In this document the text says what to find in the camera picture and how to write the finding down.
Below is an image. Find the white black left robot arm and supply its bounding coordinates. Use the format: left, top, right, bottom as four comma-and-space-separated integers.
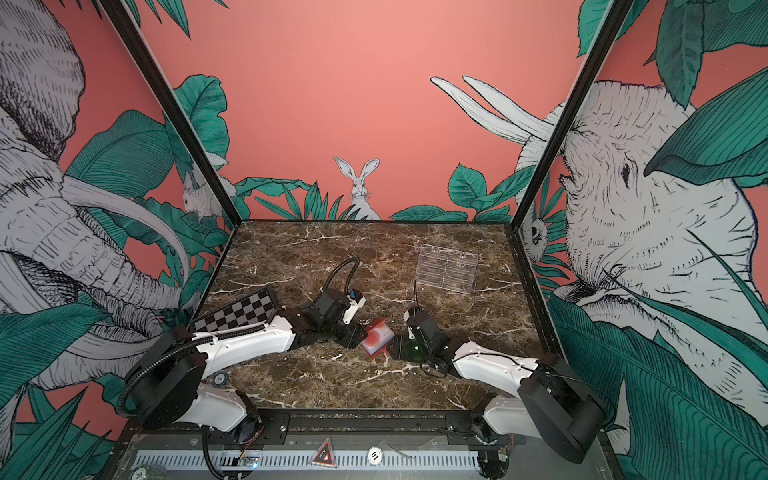
115, 288, 367, 445

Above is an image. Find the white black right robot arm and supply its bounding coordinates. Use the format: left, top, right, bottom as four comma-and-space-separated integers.
388, 306, 608, 463

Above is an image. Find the black white checkerboard calibration board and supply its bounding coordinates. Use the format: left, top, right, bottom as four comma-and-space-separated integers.
190, 287, 277, 333

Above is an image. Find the clear acrylic compartment organizer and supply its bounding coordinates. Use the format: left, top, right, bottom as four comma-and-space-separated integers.
416, 245, 480, 294

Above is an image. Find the white ventilation grille strip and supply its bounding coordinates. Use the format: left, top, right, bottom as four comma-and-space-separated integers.
132, 449, 480, 472

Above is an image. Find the round white sticker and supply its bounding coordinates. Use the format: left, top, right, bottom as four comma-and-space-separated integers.
367, 446, 384, 466

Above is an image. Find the red warning triangle sticker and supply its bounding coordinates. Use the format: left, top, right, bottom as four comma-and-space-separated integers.
311, 437, 337, 468

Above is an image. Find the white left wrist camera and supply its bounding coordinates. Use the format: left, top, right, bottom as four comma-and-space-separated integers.
342, 289, 366, 325

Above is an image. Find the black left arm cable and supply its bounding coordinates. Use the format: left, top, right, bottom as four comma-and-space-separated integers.
322, 256, 361, 295

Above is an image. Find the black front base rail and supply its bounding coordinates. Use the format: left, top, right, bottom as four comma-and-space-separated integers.
250, 408, 518, 450

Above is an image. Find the black left corner frame post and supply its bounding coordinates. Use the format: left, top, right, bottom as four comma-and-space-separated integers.
99, 0, 242, 229

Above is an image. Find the black corner frame post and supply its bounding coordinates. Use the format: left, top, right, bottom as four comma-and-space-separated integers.
511, 0, 633, 231
99, 0, 242, 229

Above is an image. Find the black right corner frame post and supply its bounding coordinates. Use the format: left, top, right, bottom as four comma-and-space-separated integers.
511, 0, 633, 231

